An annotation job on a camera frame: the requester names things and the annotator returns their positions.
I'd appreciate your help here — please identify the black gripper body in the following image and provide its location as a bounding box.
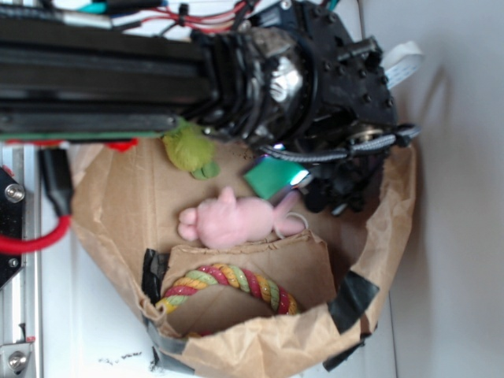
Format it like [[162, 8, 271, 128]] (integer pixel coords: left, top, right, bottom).
[[251, 0, 399, 216]]

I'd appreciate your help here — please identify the green rectangular block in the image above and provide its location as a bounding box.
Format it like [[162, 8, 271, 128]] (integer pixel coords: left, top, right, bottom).
[[243, 155, 309, 200]]

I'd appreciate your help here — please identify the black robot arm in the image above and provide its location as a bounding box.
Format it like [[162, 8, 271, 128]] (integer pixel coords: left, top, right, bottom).
[[1, 1, 408, 208]]

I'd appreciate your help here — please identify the green plush frog toy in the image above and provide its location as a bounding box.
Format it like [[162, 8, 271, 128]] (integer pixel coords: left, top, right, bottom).
[[161, 118, 221, 180]]

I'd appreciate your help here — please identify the pink plush bunny toy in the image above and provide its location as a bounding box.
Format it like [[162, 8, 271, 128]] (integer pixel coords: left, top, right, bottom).
[[177, 187, 308, 250]]

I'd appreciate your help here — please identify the brown paper bag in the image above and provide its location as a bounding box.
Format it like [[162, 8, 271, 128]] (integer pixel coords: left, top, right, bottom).
[[72, 139, 417, 377]]

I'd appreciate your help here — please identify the white flat ribbon cable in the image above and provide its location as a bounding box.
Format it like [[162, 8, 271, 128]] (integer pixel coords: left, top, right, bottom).
[[382, 40, 425, 90]]

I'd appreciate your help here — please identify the grey braided cable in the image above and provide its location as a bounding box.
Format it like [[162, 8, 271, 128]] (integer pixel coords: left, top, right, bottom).
[[259, 123, 422, 163]]

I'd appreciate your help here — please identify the multicolour rope ring toy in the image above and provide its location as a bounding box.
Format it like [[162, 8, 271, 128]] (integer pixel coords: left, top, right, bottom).
[[155, 263, 303, 339]]

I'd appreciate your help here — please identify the black mounting bracket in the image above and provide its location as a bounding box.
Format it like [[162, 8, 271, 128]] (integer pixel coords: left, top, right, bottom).
[[1, 168, 25, 289]]

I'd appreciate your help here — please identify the red cable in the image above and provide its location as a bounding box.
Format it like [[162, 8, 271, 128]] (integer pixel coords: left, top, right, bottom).
[[0, 137, 139, 253]]

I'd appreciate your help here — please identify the aluminium frame rail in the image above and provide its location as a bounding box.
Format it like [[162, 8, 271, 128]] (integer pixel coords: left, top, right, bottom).
[[1, 143, 43, 377]]

